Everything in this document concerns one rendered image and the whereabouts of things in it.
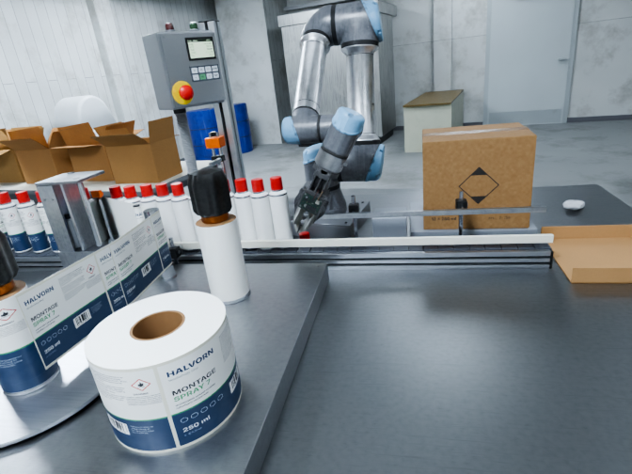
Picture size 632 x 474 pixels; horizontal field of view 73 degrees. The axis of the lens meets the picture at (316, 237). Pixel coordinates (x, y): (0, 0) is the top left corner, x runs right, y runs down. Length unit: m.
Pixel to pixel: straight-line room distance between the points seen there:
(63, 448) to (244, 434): 0.27
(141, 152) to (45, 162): 0.87
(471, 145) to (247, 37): 7.71
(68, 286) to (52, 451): 0.28
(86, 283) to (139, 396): 0.35
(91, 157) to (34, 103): 3.19
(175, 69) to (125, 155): 1.77
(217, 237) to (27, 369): 0.40
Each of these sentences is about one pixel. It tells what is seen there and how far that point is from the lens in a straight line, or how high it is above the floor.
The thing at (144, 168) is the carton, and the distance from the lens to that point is 2.91.
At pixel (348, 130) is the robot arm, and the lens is 1.06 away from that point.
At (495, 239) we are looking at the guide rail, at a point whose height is 0.91.
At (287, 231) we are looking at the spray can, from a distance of 1.21.
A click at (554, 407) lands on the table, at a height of 0.83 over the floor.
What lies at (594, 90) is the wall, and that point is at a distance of 8.72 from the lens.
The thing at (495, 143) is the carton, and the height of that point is 1.10.
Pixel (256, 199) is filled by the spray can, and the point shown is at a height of 1.03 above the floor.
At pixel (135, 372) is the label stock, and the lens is 0.62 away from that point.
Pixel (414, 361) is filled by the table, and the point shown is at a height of 0.83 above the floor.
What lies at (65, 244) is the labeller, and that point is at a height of 0.96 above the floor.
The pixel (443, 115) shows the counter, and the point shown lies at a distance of 6.54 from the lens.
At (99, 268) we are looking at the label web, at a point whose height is 1.03.
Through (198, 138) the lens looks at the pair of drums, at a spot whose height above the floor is 0.42.
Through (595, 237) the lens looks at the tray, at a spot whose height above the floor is 0.84.
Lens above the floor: 1.36
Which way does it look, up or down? 22 degrees down
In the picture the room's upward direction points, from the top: 7 degrees counter-clockwise
